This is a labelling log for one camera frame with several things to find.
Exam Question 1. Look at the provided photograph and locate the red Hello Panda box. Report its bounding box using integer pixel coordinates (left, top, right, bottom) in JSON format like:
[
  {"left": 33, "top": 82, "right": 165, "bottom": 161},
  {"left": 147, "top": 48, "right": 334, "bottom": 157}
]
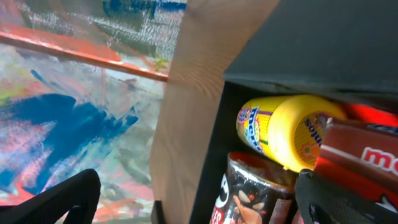
[{"left": 311, "top": 118, "right": 397, "bottom": 213}]

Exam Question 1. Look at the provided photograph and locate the colourful painted floor mat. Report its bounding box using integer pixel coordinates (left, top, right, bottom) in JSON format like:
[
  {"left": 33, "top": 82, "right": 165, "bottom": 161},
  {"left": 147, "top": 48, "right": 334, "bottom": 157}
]
[{"left": 1, "top": 0, "right": 187, "bottom": 223}]

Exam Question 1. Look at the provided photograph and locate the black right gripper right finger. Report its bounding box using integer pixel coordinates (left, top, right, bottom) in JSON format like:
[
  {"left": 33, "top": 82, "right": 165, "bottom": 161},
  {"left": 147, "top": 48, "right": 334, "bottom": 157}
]
[{"left": 295, "top": 169, "right": 397, "bottom": 224}]

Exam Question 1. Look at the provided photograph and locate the dark green gift box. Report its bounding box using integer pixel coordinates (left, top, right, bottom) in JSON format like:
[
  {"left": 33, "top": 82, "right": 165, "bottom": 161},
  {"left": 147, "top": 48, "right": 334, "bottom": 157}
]
[{"left": 150, "top": 0, "right": 397, "bottom": 223}]

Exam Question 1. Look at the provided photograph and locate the red Hacks candy bag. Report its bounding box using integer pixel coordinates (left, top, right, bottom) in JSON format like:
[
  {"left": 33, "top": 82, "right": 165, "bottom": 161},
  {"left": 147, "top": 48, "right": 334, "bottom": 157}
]
[{"left": 341, "top": 103, "right": 397, "bottom": 127}]

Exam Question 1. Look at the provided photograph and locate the red Pringles can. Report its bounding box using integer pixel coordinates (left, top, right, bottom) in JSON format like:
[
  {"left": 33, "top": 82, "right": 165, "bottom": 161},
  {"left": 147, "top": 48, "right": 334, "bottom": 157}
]
[{"left": 210, "top": 152, "right": 298, "bottom": 224}]

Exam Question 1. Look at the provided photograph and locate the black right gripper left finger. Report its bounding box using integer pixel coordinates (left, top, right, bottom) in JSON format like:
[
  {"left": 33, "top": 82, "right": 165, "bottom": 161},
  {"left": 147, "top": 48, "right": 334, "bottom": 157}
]
[{"left": 1, "top": 169, "right": 101, "bottom": 224}]

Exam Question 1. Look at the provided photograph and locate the yellow candy bottle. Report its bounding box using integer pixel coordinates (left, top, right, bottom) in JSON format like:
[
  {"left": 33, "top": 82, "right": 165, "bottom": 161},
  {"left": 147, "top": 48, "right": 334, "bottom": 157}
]
[{"left": 236, "top": 95, "right": 347, "bottom": 173}]

